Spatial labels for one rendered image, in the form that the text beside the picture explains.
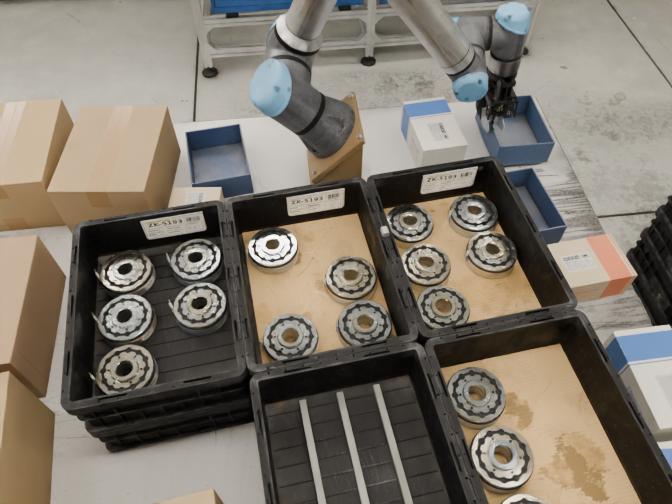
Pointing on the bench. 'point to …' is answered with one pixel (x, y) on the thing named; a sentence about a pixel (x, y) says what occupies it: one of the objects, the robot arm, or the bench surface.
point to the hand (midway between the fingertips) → (488, 126)
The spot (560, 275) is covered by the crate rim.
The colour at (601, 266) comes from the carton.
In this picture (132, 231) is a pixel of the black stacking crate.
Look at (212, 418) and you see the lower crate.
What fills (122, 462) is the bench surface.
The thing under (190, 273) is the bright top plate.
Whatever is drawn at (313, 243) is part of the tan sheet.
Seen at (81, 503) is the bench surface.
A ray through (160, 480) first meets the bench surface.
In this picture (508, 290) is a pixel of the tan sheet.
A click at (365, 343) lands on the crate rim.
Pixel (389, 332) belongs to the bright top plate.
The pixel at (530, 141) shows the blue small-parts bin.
